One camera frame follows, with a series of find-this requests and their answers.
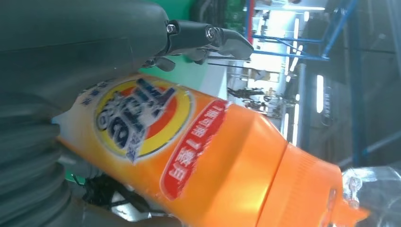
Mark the red pole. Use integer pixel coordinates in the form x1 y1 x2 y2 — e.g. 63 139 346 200
247 0 255 45

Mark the orange detergent bottle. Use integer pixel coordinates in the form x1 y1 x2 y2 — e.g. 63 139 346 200
52 73 401 227

